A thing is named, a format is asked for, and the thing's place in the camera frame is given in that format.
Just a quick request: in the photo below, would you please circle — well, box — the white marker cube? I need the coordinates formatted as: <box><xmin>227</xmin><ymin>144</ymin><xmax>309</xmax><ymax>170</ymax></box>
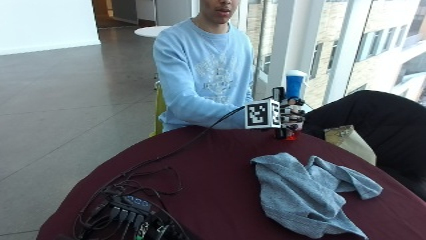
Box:
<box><xmin>244</xmin><ymin>98</ymin><xmax>283</xmax><ymax>130</ymax></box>

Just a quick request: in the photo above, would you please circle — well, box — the tan paper bag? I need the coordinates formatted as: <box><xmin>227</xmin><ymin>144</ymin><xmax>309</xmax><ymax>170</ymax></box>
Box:
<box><xmin>324</xmin><ymin>124</ymin><xmax>378</xmax><ymax>167</ymax></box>

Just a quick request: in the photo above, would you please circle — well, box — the black jacket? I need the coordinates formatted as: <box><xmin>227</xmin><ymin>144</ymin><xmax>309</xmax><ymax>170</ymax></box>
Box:
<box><xmin>303</xmin><ymin>89</ymin><xmax>426</xmax><ymax>202</ymax></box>

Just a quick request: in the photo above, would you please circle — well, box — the grey towel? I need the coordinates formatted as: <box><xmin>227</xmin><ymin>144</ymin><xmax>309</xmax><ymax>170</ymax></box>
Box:
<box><xmin>251</xmin><ymin>152</ymin><xmax>385</xmax><ymax>240</ymax></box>

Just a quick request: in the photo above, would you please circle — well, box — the white window pillar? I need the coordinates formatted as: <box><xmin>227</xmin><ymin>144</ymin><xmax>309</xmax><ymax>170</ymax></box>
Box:
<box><xmin>268</xmin><ymin>0</ymin><xmax>326</xmax><ymax>88</ymax></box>

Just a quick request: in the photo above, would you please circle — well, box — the the person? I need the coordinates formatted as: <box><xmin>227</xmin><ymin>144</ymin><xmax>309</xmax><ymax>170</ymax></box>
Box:
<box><xmin>152</xmin><ymin>0</ymin><xmax>256</xmax><ymax>133</ymax></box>

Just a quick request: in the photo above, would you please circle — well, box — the beige building outside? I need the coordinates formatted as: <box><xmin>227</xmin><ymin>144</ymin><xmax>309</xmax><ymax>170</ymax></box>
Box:
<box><xmin>247</xmin><ymin>0</ymin><xmax>426</xmax><ymax>109</ymax></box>

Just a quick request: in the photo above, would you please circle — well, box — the dark red tablecloth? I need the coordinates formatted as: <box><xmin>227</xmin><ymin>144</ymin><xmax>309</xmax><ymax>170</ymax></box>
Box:
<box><xmin>36</xmin><ymin>125</ymin><xmax>426</xmax><ymax>240</ymax></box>

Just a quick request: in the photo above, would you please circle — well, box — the yellow-green chair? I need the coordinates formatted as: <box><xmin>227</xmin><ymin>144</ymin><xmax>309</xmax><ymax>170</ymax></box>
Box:
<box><xmin>148</xmin><ymin>82</ymin><xmax>168</xmax><ymax>138</ymax></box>

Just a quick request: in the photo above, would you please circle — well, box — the white round table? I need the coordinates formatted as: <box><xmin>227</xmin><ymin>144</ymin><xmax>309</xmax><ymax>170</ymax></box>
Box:
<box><xmin>133</xmin><ymin>25</ymin><xmax>172</xmax><ymax>39</ymax></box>

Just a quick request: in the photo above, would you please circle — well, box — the white slanted window post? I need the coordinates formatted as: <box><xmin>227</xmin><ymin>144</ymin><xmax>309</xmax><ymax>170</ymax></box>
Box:
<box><xmin>322</xmin><ymin>0</ymin><xmax>376</xmax><ymax>105</ymax></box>

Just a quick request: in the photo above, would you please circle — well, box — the black cable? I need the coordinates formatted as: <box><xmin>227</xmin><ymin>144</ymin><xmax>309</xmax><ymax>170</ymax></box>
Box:
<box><xmin>74</xmin><ymin>105</ymin><xmax>248</xmax><ymax>238</ymax></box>

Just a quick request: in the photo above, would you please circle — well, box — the black hub with plugged cables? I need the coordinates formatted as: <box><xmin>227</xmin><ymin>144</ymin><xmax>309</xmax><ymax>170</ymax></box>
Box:
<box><xmin>79</xmin><ymin>194</ymin><xmax>197</xmax><ymax>240</ymax></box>

